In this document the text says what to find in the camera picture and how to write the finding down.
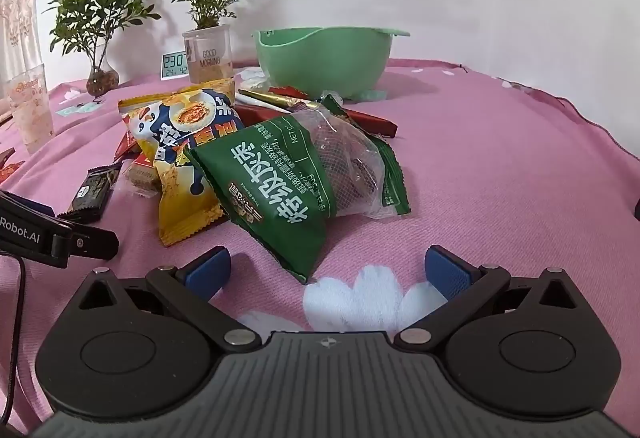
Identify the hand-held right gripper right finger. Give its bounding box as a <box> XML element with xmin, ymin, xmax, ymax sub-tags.
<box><xmin>394</xmin><ymin>245</ymin><xmax>583</xmax><ymax>350</ymax></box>

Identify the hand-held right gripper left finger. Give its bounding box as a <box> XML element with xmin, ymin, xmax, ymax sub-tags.
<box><xmin>64</xmin><ymin>246</ymin><xmax>261</xmax><ymax>353</ymax></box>

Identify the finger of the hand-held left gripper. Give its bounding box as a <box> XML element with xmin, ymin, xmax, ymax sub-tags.
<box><xmin>54</xmin><ymin>217</ymin><xmax>120</xmax><ymax>261</ymax></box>

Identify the dark brown snack bar packet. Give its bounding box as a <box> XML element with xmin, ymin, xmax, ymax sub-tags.
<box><xmin>67</xmin><ymin>163</ymin><xmax>124</xmax><ymax>223</ymax></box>

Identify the beige snack packet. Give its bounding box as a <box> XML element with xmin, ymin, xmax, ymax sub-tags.
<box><xmin>124</xmin><ymin>155</ymin><xmax>162</xmax><ymax>197</ymax></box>

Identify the green snack bag clear window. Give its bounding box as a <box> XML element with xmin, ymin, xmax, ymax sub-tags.
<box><xmin>189</xmin><ymin>95</ymin><xmax>412</xmax><ymax>285</ymax></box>

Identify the yellow snack bag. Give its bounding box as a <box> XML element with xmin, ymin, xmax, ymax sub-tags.
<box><xmin>118</xmin><ymin>78</ymin><xmax>246</xmax><ymax>247</ymax></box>

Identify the dark red packet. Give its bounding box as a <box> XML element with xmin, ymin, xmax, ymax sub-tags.
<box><xmin>234</xmin><ymin>104</ymin><xmax>399</xmax><ymax>139</ymax></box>

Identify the green plastic bowl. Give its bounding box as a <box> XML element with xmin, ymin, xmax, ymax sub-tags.
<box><xmin>251</xmin><ymin>26</ymin><xmax>412</xmax><ymax>100</ymax></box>

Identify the red gold round mat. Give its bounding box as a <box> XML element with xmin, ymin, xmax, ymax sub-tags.
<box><xmin>0</xmin><ymin>148</ymin><xmax>26</xmax><ymax>185</ymax></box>

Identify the small red packet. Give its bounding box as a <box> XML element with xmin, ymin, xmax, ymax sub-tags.
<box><xmin>114</xmin><ymin>132</ymin><xmax>142</xmax><ymax>159</ymax></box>

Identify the pink floral tablecloth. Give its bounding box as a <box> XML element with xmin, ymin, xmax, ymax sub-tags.
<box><xmin>0</xmin><ymin>58</ymin><xmax>640</xmax><ymax>438</ymax></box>

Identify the clear plastic bottle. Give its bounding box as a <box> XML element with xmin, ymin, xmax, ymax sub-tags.
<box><xmin>4</xmin><ymin>64</ymin><xmax>55</xmax><ymax>155</ymax></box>

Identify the leafy plant in glass vase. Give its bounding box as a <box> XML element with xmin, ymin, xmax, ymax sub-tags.
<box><xmin>42</xmin><ymin>0</ymin><xmax>162</xmax><ymax>97</ymax></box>

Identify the gold and white stick packet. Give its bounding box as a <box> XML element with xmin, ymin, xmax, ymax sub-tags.
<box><xmin>237</xmin><ymin>88</ymin><xmax>322</xmax><ymax>111</ymax></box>

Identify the white digital clock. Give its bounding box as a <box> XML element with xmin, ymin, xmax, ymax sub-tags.
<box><xmin>161</xmin><ymin>50</ymin><xmax>191</xmax><ymax>82</ymax></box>

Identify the white nougat candy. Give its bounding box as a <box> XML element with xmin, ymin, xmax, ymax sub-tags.
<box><xmin>241</xmin><ymin>66</ymin><xmax>272</xmax><ymax>91</ymax></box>

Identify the plant in clear printed cup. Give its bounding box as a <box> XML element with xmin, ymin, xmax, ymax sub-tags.
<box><xmin>170</xmin><ymin>0</ymin><xmax>248</xmax><ymax>85</ymax></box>

